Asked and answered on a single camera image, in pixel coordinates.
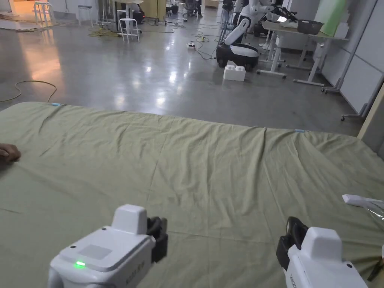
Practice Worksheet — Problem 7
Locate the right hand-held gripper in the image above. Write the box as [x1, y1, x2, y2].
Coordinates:
[275, 216, 369, 288]

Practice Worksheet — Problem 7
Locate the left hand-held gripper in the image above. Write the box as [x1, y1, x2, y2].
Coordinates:
[48, 204, 168, 288]

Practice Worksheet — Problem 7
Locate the bed with pale green sheet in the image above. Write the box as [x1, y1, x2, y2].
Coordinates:
[0, 101, 384, 288]

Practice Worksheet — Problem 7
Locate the white hand controller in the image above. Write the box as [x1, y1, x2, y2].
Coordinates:
[342, 194, 384, 208]

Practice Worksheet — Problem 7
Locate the clear plastic bag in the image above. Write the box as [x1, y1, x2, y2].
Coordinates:
[363, 200, 384, 223]

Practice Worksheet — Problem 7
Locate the white foam block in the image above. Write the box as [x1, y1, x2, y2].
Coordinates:
[223, 64, 247, 82]

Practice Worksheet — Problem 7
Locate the white robot with black base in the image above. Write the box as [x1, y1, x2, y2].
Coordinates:
[215, 0, 298, 68]

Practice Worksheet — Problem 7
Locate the white desk with metal basin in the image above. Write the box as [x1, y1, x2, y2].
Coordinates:
[256, 17, 350, 88]

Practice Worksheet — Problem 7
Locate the white round stool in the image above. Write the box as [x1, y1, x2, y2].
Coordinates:
[77, 5, 94, 27]
[118, 18, 142, 43]
[32, 1, 55, 26]

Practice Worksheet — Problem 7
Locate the group of people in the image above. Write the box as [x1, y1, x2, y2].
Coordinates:
[166, 0, 204, 18]

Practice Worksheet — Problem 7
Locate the yellow floor cable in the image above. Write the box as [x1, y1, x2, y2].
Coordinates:
[87, 26, 121, 39]
[0, 80, 57, 103]

